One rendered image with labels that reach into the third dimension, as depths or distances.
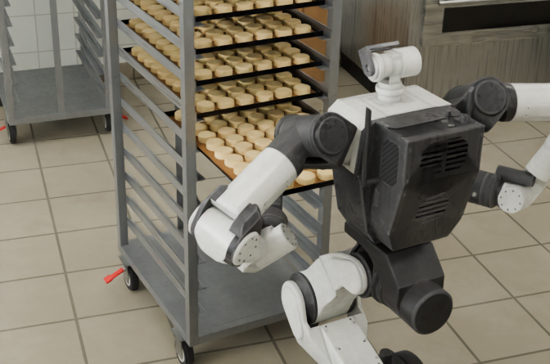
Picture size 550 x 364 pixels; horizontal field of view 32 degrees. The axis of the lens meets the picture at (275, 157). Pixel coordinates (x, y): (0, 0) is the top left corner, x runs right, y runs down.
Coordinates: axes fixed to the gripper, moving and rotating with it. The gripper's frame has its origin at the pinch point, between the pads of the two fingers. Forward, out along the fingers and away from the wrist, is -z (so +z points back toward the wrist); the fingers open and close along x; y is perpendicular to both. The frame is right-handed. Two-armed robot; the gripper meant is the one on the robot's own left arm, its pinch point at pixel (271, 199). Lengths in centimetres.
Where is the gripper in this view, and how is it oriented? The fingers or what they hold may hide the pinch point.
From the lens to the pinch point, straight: 236.8
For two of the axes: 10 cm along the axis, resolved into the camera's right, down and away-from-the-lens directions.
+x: 0.2, -9.0, -4.4
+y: -10.0, -0.3, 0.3
